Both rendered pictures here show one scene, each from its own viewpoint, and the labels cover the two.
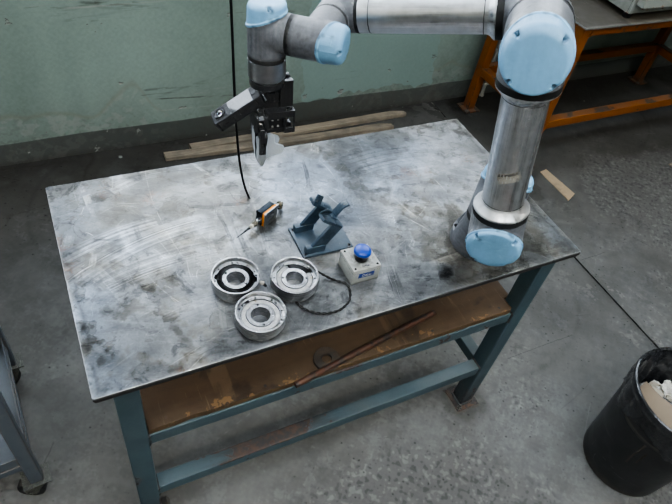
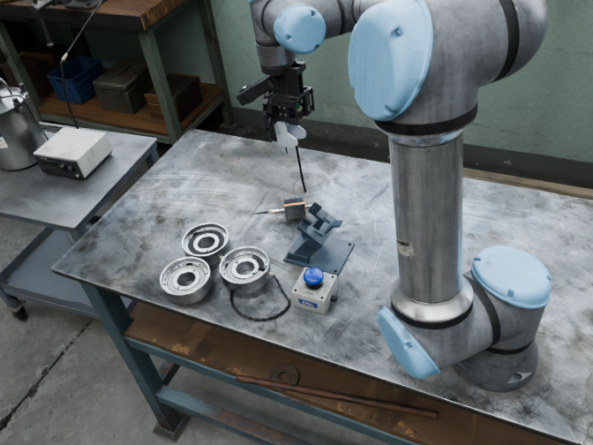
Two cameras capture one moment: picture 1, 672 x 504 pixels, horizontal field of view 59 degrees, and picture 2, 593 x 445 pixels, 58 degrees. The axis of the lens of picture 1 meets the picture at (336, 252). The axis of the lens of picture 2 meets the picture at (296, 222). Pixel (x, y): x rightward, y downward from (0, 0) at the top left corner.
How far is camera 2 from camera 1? 0.91 m
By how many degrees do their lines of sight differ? 44
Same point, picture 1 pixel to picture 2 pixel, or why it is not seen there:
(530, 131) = (408, 183)
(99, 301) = (127, 212)
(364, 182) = not seen: hidden behind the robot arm
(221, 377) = (199, 331)
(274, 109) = (281, 96)
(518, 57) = (356, 56)
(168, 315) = (146, 245)
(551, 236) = not seen: outside the picture
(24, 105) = (330, 93)
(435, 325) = (424, 429)
